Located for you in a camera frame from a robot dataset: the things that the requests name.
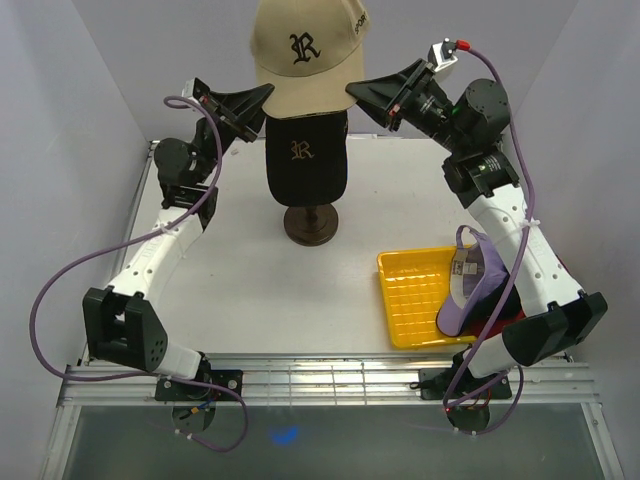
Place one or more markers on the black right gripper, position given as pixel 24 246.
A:
pixel 389 98

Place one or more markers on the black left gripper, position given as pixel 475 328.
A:
pixel 238 112

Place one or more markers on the black cap gold letter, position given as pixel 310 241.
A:
pixel 306 159

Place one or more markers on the beige cap black letter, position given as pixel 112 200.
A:
pixel 309 51

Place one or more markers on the purple LA cap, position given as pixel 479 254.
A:
pixel 476 271

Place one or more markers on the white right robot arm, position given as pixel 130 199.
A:
pixel 558 312

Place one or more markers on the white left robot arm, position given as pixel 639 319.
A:
pixel 121 324

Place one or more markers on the dark wooden round stand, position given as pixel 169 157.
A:
pixel 311 226

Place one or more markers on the yellow plastic tray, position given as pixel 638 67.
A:
pixel 414 285

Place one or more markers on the red cap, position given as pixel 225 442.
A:
pixel 476 326

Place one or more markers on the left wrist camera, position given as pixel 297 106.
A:
pixel 188 90

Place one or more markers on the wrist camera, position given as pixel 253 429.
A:
pixel 443 55
pixel 188 90

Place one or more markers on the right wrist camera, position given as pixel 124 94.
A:
pixel 443 55

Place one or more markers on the aluminium front rail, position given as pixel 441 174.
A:
pixel 347 380

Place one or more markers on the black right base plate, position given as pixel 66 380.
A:
pixel 432 384

